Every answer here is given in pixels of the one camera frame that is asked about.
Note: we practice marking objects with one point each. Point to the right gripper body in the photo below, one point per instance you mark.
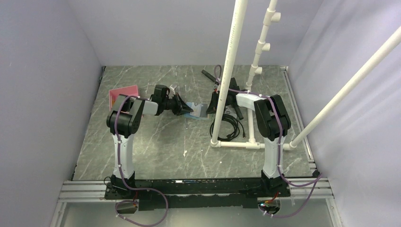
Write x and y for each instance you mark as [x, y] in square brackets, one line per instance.
[226, 102]

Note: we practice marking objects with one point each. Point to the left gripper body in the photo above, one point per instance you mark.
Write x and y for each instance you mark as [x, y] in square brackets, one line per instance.
[173, 104]

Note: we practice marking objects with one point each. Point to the silver grey credit card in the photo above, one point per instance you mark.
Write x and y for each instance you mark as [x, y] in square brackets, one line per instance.
[199, 110]

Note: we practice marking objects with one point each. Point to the green card holder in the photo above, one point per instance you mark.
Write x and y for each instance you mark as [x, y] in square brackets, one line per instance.
[190, 104]

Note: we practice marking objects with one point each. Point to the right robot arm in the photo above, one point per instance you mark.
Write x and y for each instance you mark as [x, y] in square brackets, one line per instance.
[273, 123]

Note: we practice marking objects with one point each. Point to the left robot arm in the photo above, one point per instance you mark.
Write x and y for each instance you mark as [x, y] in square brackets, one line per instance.
[124, 121]

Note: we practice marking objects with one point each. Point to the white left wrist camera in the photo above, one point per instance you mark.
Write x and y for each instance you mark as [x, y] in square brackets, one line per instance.
[173, 90]

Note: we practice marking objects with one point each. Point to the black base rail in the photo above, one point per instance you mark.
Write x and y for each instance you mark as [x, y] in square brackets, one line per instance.
[196, 193]

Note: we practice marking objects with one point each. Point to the white PVC pipe frame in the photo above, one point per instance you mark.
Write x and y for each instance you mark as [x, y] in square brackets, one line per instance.
[272, 16]

